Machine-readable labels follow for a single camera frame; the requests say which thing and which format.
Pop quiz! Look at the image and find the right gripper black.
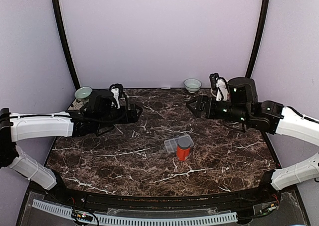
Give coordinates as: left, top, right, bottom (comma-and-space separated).
186, 95, 250, 124

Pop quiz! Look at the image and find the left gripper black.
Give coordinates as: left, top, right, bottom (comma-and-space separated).
95, 104, 143, 130

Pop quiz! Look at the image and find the clear plastic pill organizer box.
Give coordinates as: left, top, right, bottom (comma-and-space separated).
164, 134, 194, 153

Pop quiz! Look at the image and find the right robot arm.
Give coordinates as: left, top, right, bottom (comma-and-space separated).
186, 77, 319, 203

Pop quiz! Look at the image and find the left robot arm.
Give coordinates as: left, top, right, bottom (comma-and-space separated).
0, 84, 143, 204

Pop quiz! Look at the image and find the white ceramic bowl back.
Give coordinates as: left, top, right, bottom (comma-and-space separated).
183, 78, 202, 94

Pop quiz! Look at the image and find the red pill bottle grey cap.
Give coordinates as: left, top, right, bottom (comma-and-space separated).
176, 138, 191, 161

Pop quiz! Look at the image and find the green ceramic bowl left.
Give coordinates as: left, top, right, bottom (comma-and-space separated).
74, 86, 93, 102

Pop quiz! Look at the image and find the patterned coaster mat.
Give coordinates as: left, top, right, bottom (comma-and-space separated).
67, 99, 88, 111

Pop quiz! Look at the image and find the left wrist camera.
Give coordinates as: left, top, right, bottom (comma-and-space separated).
109, 83, 124, 109

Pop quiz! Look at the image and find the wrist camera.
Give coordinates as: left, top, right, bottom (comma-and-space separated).
109, 83, 124, 109
209, 73, 230, 102

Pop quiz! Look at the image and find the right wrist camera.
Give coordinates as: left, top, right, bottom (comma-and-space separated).
209, 73, 230, 102

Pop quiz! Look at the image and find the black front rail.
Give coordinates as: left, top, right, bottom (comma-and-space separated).
24, 181, 300, 214

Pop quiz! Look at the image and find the white slotted cable duct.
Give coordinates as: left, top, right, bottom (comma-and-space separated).
31, 199, 238, 226

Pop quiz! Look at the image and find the right black corner post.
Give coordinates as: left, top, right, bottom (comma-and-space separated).
245, 0, 270, 78

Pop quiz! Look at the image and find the black corner post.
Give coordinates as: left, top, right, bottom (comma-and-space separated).
245, 0, 270, 78
51, 0, 80, 90

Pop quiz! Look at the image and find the left black corner post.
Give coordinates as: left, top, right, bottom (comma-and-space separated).
51, 0, 80, 90

